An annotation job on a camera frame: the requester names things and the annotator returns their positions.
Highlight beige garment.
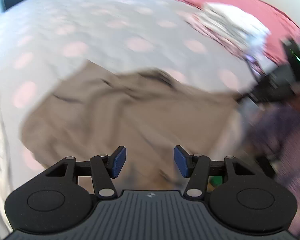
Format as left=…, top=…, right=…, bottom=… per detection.
left=21, top=62, right=238, bottom=190

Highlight grey pink-dotted bed cover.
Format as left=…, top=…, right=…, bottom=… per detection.
left=0, top=0, right=253, bottom=238

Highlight white folded clothes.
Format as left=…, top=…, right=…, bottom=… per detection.
left=185, top=3, right=271, bottom=58

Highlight dark pink pillow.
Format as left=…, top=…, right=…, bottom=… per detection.
left=176, top=0, right=300, bottom=64

